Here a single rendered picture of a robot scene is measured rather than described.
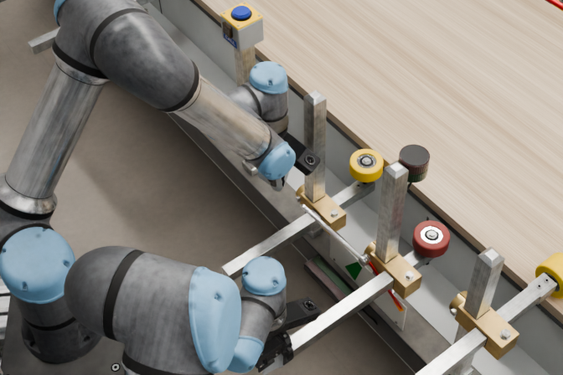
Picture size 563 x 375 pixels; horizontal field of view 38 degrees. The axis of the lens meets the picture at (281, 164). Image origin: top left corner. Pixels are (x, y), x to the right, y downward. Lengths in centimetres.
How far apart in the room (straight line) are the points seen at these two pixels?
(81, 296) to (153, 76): 37
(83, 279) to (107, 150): 226
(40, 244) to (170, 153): 184
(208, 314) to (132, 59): 43
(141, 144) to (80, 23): 199
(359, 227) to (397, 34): 54
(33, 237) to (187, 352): 51
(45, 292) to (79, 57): 38
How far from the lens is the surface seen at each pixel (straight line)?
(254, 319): 139
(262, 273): 141
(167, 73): 123
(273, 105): 164
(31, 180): 143
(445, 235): 181
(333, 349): 267
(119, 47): 123
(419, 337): 191
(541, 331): 193
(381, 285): 178
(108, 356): 153
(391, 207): 164
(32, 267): 139
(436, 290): 207
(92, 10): 128
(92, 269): 102
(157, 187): 310
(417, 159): 160
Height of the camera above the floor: 236
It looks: 49 degrees down
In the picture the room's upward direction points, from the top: 2 degrees counter-clockwise
